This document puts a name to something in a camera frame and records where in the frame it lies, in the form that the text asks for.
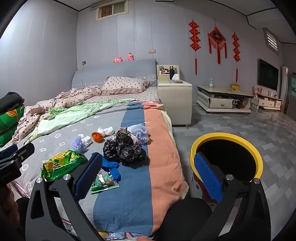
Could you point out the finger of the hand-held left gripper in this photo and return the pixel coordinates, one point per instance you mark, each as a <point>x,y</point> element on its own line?
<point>23,153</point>

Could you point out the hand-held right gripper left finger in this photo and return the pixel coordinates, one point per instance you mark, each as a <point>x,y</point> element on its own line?
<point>89,172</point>

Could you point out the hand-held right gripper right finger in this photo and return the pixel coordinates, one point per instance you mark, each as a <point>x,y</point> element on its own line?
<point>208,178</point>

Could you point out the orange peel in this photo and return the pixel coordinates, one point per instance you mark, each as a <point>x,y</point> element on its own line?
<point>97,137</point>

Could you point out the yellow rimmed trash bin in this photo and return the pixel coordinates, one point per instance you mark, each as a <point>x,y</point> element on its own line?
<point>252,148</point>

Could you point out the small green wrapper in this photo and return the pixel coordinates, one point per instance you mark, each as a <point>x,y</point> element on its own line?
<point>104,184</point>

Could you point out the blue rubber glove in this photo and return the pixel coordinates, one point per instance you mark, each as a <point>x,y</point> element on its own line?
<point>111,166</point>

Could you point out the green yellow snack bag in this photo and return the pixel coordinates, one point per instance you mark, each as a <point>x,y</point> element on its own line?
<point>60,165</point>

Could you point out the green printed cloth pile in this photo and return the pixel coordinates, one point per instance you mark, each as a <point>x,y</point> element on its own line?
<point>9,125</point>

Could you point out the small purple mesh puff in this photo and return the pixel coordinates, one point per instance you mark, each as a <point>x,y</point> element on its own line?
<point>77,143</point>

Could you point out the crumpled black plastic bag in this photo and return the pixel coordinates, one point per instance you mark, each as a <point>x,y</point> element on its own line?
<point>124,150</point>

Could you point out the white tissue wad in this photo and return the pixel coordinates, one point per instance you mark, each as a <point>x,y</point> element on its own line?
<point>106,131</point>

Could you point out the black cloth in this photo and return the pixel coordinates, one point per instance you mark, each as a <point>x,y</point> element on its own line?
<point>10,100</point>

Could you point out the grey blue orange blanket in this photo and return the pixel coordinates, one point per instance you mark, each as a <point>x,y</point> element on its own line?
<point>138,197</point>

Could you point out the green patterned quilt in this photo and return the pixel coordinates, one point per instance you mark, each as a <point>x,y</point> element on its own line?
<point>69,113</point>

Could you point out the large purple mesh puff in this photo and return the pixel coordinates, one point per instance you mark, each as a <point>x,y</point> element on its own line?
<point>141,133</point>

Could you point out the pink dotted quilt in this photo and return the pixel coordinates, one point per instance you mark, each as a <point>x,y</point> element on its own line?
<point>69,96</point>

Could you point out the white TV stand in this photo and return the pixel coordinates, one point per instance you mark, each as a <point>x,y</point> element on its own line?
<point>219,102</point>

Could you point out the cream bedside cabinet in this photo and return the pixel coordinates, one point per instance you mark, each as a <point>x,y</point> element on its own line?
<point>173,104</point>

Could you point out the yellow box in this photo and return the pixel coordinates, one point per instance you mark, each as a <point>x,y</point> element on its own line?
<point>235,87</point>

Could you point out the pink dotted pillow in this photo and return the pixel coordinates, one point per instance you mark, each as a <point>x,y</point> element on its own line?
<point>124,84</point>

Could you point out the white television stand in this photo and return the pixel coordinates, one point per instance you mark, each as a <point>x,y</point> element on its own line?
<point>266,102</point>

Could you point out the pink ornament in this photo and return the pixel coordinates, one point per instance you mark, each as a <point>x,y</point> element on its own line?
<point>256,92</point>

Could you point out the grey upholstered bed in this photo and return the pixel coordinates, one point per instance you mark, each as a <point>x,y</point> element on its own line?
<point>115,69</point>

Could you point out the black thermos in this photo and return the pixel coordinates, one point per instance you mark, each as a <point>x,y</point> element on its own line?
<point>171,73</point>

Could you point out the pink plush toy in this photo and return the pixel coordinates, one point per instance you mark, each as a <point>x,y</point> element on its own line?
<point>118,59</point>
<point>130,56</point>

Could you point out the flat screen television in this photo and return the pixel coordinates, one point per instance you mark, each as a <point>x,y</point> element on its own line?
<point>268,75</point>

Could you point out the white standing air conditioner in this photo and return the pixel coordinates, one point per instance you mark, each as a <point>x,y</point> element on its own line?
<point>285,81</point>

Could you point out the long red knot decoration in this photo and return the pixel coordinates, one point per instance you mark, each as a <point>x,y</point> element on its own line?
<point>235,51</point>
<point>194,37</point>

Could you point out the red diamond tassel decoration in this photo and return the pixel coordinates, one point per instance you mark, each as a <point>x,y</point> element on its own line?
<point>217,37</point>

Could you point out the louvred side window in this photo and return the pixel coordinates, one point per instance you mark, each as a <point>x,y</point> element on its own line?
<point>271,41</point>

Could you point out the high wall window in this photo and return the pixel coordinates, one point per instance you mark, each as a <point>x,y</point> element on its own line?
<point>111,10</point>

